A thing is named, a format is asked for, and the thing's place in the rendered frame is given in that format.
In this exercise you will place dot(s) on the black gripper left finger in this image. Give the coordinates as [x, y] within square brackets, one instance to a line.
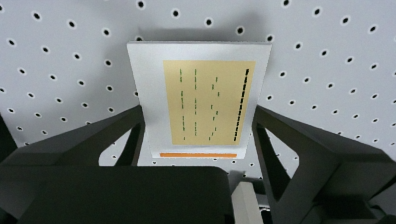
[83, 146]

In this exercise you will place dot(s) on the grey lab imager with drawer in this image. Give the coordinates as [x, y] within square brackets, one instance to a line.
[246, 201]

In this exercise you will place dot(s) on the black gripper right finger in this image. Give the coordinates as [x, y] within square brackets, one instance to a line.
[332, 168]

